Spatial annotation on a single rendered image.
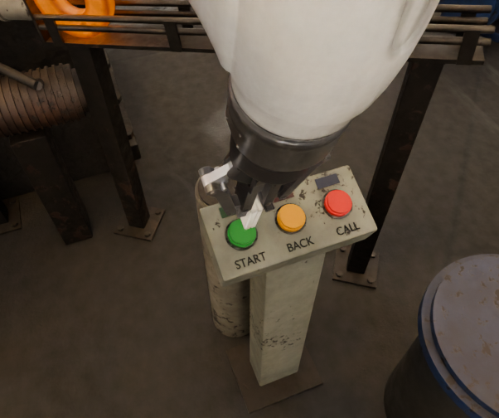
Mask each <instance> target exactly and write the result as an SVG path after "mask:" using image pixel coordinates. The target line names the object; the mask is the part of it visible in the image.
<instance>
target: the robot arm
mask: <svg viewBox="0 0 499 418"><path fill-rule="evenodd" d="M188 1H189V3H190V4H191V6H192V8H193V9H194V11H195V13H196V15H197V16H198V18H199V20H200V21H201V24H202V26H203V27H204V29H205V31H206V34H207V36H208V37H209V39H210V41H211V44H212V45H213V47H214V50H215V52H216V54H217V57H218V59H219V62H220V65H221V66H222V67H223V68H224V69H225V70H226V71H228V72H230V75H229V83H228V91H229V92H228V98H227V104H226V110H225V119H226V120H227V123H228V125H229V128H230V131H231V135H230V151H229V152H228V153H227V154H226V156H225V157H224V159H223V166H221V167H215V168H212V167H209V166H207V167H203V168H200V169H199V170H198V172H199V174H200V177H201V181H202V184H203V186H204V188H205V191H206V195H207V196H210V197H215V198H216V199H217V201H218V202H219V203H220V205H221V207H222V208H223V210H224V212H225V214H226V215H227V216H232V215H234V214H236V215H237V217H238V218H240V219H241V221H242V224H243V227H244V229H246V230H248V229H249V228H250V227H251V228H253V227H255V226H256V224H257V221H258V219H259V217H260V215H261V212H262V211H263V210H265V211H266V212H268V211H272V210H274V209H275V206H274V199H275V198H276V197H278V198H279V200H281V199H285V198H286V197H288V196H289V195H290V194H291V193H292V192H293V191H294V190H295V189H296V188H297V187H298V186H299V185H300V184H301V183H302V182H303V181H304V180H305V179H306V178H307V177H308V176H309V175H310V174H311V173H312V172H313V171H314V170H315V169H316V168H317V167H319V166H320V165H322V164H323V163H325V162H326V161H327V160H328V159H330V158H331V156H330V154H329V153H330V152H331V150H332V148H333V147H334V145H335V144H336V142H337V140H338V139H339V138H340V136H341V135H342V133H343V132H344V131H345V130H346V129H347V127H348V126H349V124H350V123H351V122H352V120H353V119H354V117H356V116H357V115H359V114H361V113H362V112H364V111H365V110H366V109H368V108H369V107H370V106H371V105H372V104H373V103H374V102H375V100H376V99H377V98H378V97H379V96H380V95H381V94H382V93H383V92H384V91H385V90H386V88H387V87H388V86H389V84H390V83H391V81H392V80H393V79H394V78H395V77H396V75H397V74H398V73H399V71H400V70H401V68H402V67H403V65H404V64H405V62H406V61H407V60H408V58H409V56H410V55H411V53H412V51H413V50H414V48H415V47H416V45H417V43H418V42H419V39H420V37H421V36H422V35H423V33H424V31H425V29H426V27H427V26H428V24H429V22H430V20H431V17H432V16H433V14H434V11H435V9H436V7H437V6H438V3H439V1H440V0H188ZM228 178H230V179H233V180H236V181H237V184H236V186H234V187H232V188H233V190H234V193H235V195H231V194H230V191H229V189H228V187H227V185H226V183H228Z"/></svg>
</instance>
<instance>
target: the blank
mask: <svg viewBox="0 0 499 418"><path fill-rule="evenodd" d="M34 2H35V4H36V5H37V7H38V8H39V10H40V11H41V13H45V14H77V15H109V16H113V15H114V10H115V2H114V0H85V8H84V9H83V8H77V7H75V6H73V5H72V4H70V3H69V2H68V1H67V0H34ZM56 24H72V25H99V26H108V25H109V24H110V22H68V21H56ZM63 32H66V33H68V34H70V35H72V36H77V37H83V38H87V37H93V36H97V35H99V34H100V33H101V32H70V31H63Z"/></svg>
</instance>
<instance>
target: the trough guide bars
mask: <svg viewBox="0 0 499 418"><path fill-rule="evenodd" d="M67 1H68V2H69V3H70V4H72V5H73V6H74V5H85V0H67ZM114 2H115V6H146V7H178V10H143V9H115V10H114V15H113V16H109V15H77V14H45V13H34V15H33V17H34V19H35V20H40V21H43V22H44V23H39V24H38V27H39V29H40V30H47V31H48V32H49V34H50V36H51V39H52V40H53V43H54V45H55V46H62V47H65V45H64V39H63V37H62V35H61V33H60V31H70V32H115V33H138V34H162V35H167V39H168V43H169V46H170V50H171V51H172V52H182V44H181V40H180V37H179V35H185V36H207V34H206V31H205V29H201V28H193V27H194V25H202V24H201V21H200V20H199V18H198V16H197V15H196V13H195V11H191V9H190V7H192V6H191V4H190V3H189V1H188V0H114ZM491 11H492V5H455V4H438V6H437V7H436V9H435V11H434V12H460V13H461V16H460V17H436V16H432V17H431V20H430V22H429V24H428V26H427V27H426V29H425V31H424V32H449V33H456V35H455V36H421V37H420V39H419V42H418V43H417V44H438V45H461V46H460V49H459V52H458V57H457V62H456V65H466V66H470V65H471V63H472V59H473V55H474V52H475V50H476V46H490V45H491V41H492V39H491V38H485V37H479V36H480V34H494V32H495V28H496V26H487V22H488V17H475V16H476V14H477V13H491ZM56 21H68V22H122V23H149V24H164V27H125V26H99V25H72V24H56ZM177 25H182V27H183V28H177ZM460 36H462V37H460Z"/></svg>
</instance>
